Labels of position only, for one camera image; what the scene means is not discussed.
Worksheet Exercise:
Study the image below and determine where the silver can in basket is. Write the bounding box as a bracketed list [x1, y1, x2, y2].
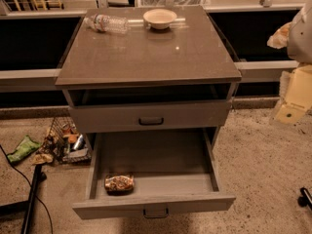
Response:
[72, 135, 84, 150]

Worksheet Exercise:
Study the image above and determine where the green snack bag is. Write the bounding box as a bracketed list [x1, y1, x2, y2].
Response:
[7, 136, 41, 164]

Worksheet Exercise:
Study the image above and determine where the grey drawer cabinet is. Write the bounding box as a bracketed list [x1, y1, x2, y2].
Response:
[54, 5, 243, 220]

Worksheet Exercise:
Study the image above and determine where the black floor cable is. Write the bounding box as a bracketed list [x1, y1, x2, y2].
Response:
[0, 144, 55, 234]

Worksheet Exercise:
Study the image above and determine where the white ceramic bowl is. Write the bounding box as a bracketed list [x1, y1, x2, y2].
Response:
[143, 9, 177, 30]

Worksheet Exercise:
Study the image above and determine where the clear plastic water bottle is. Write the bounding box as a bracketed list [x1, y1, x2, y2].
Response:
[84, 14, 129, 34]

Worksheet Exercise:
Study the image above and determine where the black caster wheel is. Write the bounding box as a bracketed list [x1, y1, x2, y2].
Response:
[297, 187, 312, 211]

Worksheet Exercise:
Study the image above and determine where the open grey lower drawer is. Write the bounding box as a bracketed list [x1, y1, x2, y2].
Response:
[73, 128, 235, 219]

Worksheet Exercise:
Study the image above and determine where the black wire basket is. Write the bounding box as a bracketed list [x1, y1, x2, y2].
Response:
[44, 117, 91, 164]

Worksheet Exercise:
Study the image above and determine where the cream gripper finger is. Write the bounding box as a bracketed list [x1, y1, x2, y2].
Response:
[272, 104, 305, 124]

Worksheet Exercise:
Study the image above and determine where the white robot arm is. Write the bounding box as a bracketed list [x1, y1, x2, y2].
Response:
[267, 0, 312, 124]

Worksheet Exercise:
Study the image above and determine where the closed grey upper drawer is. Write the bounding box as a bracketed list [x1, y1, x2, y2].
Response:
[69, 101, 231, 134]

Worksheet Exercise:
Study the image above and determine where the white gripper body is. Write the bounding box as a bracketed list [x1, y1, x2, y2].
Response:
[280, 64, 312, 111]

